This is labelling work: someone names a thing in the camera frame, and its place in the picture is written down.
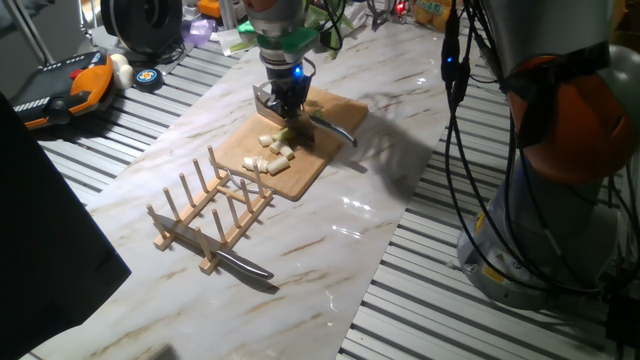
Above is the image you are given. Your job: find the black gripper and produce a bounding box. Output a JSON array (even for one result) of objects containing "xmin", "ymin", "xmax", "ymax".
[{"xmin": 267, "ymin": 62, "xmax": 316, "ymax": 124}]

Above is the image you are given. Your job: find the steel cleaver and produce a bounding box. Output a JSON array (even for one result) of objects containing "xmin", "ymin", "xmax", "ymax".
[{"xmin": 252, "ymin": 83, "xmax": 359, "ymax": 149}]

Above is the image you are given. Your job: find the long white scallion piece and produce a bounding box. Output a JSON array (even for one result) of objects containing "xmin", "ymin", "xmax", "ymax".
[{"xmin": 266, "ymin": 155, "xmax": 291, "ymax": 176}]

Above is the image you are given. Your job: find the wooden cutting board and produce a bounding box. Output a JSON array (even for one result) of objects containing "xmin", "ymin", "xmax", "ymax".
[{"xmin": 213, "ymin": 79, "xmax": 370, "ymax": 202}]

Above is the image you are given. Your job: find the purple plastic bag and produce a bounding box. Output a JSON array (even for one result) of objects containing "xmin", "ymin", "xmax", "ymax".
[{"xmin": 179, "ymin": 17, "xmax": 217, "ymax": 49}]

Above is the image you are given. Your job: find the orange plastic tool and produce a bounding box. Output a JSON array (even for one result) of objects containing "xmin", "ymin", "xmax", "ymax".
[{"xmin": 196, "ymin": 0, "xmax": 223, "ymax": 20}]

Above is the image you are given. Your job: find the wooden peg rack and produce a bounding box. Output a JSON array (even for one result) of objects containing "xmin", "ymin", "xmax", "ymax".
[{"xmin": 145, "ymin": 144, "xmax": 275, "ymax": 276}]

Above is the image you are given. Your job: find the round blue black tape measure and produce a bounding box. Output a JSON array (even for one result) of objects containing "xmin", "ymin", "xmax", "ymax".
[{"xmin": 133, "ymin": 68, "xmax": 165, "ymax": 93}]

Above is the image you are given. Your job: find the clear bag of yellow fruit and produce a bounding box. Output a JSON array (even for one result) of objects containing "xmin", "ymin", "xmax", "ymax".
[{"xmin": 410, "ymin": 0, "xmax": 454, "ymax": 32}]

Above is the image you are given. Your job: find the pointed steel kitchen knife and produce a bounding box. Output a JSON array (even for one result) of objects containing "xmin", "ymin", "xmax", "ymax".
[{"xmin": 153, "ymin": 213, "xmax": 275, "ymax": 281}]

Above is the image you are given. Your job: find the black round spool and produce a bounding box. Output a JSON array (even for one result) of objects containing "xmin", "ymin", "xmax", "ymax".
[{"xmin": 99, "ymin": 0, "xmax": 185, "ymax": 56}]

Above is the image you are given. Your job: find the small white rounded object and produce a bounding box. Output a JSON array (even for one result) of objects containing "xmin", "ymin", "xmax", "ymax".
[{"xmin": 109, "ymin": 53, "xmax": 135, "ymax": 91}]

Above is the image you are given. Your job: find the marble pattern table mat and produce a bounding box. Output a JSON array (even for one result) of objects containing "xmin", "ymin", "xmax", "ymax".
[{"xmin": 29, "ymin": 19, "xmax": 476, "ymax": 360}]

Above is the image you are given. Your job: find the orange black teach pendant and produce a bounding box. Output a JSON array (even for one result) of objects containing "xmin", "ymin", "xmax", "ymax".
[{"xmin": 9, "ymin": 50, "xmax": 117, "ymax": 131}]

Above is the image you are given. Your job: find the green wrist mount plate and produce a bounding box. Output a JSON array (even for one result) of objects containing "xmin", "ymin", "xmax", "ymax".
[{"xmin": 237, "ymin": 19, "xmax": 321, "ymax": 54}]

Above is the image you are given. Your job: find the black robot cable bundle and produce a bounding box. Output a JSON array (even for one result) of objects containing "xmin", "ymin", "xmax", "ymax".
[{"xmin": 314, "ymin": 0, "xmax": 640, "ymax": 301}]

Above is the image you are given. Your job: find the upright aluminium frame post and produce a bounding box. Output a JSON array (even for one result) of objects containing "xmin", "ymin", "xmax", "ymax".
[{"xmin": 8, "ymin": 0, "xmax": 56, "ymax": 66}]

